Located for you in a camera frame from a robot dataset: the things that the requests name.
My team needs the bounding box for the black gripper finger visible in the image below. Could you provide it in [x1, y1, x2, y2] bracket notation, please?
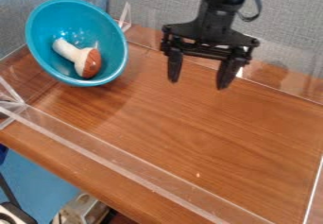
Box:
[168, 48, 183, 83]
[218, 58, 246, 90]

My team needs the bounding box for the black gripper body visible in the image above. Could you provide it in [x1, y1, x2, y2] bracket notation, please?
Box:
[160, 2, 260, 60]

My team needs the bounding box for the brown and white toy mushroom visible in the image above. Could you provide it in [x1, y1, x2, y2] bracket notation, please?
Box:
[52, 38, 103, 78]

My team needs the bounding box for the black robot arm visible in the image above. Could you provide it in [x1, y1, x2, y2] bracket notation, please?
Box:
[160, 0, 263, 90]

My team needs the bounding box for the blue plastic bowl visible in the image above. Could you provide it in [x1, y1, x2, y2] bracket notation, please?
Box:
[25, 0, 128, 87]

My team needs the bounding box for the clear acrylic barrier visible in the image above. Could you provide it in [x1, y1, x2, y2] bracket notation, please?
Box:
[0, 1, 323, 224]

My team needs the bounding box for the grey box under table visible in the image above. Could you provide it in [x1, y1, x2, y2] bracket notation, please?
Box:
[51, 193, 109, 224]

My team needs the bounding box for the black and white chair part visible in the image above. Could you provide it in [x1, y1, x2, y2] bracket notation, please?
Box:
[0, 173, 37, 224]

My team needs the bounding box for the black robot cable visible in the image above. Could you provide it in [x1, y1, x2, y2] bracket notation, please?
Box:
[235, 0, 266, 23]

